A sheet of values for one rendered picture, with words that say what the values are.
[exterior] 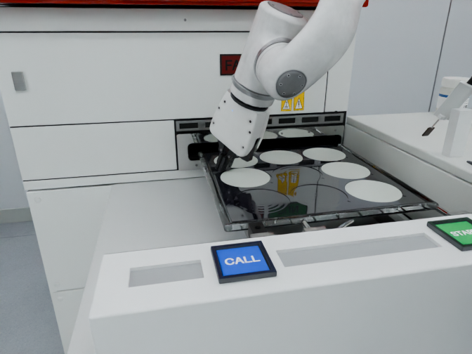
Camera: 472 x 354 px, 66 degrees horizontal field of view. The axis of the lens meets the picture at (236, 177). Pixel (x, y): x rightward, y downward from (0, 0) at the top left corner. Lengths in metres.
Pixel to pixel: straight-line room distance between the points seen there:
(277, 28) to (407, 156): 0.38
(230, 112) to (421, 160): 0.38
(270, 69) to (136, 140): 0.46
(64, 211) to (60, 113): 0.25
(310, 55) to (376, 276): 0.31
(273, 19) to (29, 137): 0.61
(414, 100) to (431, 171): 2.28
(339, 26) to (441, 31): 2.50
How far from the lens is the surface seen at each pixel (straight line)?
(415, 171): 0.79
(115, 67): 0.89
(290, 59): 0.55
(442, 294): 0.45
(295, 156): 0.87
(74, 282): 1.12
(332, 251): 0.41
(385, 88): 2.87
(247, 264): 0.37
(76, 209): 1.00
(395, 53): 2.87
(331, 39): 0.56
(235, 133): 0.69
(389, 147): 0.86
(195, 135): 0.90
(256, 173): 0.76
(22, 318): 1.95
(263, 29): 0.61
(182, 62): 0.88
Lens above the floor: 1.18
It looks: 22 degrees down
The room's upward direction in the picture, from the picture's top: straight up
